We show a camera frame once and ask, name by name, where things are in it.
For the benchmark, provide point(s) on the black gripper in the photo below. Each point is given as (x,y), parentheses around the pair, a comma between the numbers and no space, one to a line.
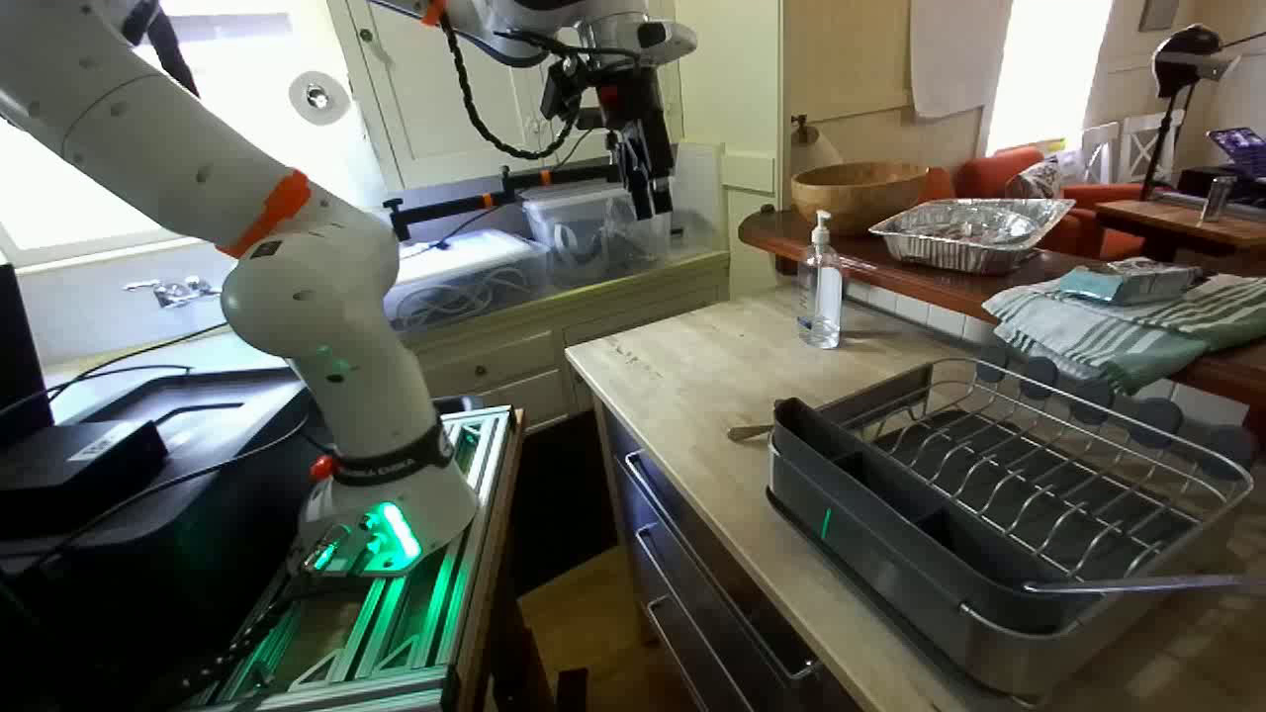
(620,96)

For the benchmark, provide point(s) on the silver table knife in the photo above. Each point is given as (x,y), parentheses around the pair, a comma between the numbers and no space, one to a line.
(1147,584)

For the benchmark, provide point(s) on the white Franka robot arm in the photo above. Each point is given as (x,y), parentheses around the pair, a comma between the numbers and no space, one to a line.
(298,282)

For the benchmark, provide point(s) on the striped green dish towels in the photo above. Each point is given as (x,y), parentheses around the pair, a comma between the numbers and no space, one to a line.
(1122,320)

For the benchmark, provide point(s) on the clear plastic storage bin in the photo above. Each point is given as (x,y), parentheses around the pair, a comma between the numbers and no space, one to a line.
(596,224)

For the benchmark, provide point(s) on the black bar with orange clamps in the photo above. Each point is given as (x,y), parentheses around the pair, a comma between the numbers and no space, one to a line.
(501,190)

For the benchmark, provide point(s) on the wooden bowl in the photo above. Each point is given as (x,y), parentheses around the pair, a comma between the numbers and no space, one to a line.
(857,190)

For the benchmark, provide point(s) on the clear hand sanitizer pump bottle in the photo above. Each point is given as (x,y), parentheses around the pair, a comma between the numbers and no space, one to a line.
(823,289)

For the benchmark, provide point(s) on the aluminium foil tray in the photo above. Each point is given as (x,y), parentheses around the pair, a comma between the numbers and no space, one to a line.
(969,232)

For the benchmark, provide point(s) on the orange cushion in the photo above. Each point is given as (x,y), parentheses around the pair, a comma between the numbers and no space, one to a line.
(1009,173)

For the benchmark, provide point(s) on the steel drawer cabinet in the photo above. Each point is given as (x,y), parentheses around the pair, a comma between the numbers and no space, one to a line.
(713,579)

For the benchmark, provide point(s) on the dark grey cutlery caddy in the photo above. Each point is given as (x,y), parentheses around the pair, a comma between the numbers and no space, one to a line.
(910,520)

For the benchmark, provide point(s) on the dark wooden side table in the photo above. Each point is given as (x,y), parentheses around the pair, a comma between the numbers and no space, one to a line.
(1188,232)

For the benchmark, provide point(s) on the black box device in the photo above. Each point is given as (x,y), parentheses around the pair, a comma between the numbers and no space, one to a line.
(81,472)

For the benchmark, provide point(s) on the black computer monitor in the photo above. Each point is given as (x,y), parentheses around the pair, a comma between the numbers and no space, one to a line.
(19,348)

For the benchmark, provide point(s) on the white wall cabinet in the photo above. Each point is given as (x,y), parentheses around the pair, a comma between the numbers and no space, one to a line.
(407,92)

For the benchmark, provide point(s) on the aluminium profile robot mount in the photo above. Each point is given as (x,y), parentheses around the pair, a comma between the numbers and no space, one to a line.
(379,607)

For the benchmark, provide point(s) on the black camera on tripod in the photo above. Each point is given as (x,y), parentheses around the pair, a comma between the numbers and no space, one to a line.
(1188,62)

